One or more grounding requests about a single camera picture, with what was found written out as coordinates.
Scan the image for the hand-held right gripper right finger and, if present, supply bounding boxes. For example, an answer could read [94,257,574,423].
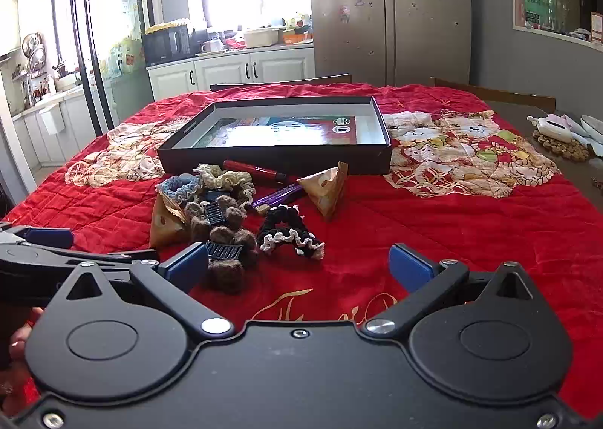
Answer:
[362,243,556,336]

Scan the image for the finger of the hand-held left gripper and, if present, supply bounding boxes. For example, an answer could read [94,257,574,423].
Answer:
[0,223,75,249]
[28,247,161,266]

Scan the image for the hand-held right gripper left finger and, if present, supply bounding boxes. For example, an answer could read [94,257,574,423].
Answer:
[47,243,235,341]

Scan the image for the brown fuzzy hair clip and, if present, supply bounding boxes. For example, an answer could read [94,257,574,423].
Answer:
[185,196,248,241]
[206,226,260,296]

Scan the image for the orange triangular packet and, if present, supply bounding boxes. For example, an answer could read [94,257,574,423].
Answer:
[149,195,190,249]

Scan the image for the blue scrunchie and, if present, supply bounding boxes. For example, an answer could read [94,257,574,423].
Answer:
[159,175,204,211]

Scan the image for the cream scrunchie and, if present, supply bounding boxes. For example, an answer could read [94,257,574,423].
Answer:
[193,164,256,204]

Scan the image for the black and white scrunchie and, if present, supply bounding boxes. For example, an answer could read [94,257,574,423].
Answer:
[257,205,327,261]

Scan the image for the orange patterned triangle cloth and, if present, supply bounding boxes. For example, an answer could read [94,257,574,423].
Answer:
[297,162,350,221]

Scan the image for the black shallow box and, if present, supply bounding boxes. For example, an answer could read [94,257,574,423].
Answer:
[157,96,393,176]

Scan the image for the person's left hand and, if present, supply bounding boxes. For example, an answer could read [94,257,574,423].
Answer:
[7,308,44,364]

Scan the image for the red printed blanket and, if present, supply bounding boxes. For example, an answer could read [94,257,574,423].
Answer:
[0,83,603,418]

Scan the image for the purple pen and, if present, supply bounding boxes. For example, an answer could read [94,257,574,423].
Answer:
[251,184,303,216]

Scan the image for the red pen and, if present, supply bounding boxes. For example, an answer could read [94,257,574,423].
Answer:
[223,159,288,183]

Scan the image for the kitchen counter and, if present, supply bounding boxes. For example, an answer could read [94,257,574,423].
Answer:
[10,79,115,167]

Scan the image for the woven coaster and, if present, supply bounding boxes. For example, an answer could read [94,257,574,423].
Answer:
[532,130,592,159]

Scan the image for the white cabinet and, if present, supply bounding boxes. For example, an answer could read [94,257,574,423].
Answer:
[147,46,316,103]

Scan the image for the black microwave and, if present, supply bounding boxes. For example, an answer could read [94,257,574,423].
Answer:
[142,25,192,66]

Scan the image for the white plate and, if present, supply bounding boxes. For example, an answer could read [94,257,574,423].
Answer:
[580,115,603,143]

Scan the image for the yellow flowers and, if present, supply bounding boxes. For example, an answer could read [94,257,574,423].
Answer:
[144,20,190,34]

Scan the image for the white basin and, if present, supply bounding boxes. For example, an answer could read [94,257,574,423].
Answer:
[243,28,280,49]

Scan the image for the silver refrigerator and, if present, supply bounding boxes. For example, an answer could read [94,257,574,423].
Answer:
[308,0,473,89]

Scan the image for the green poster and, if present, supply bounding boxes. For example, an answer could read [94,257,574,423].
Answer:
[522,0,556,30]

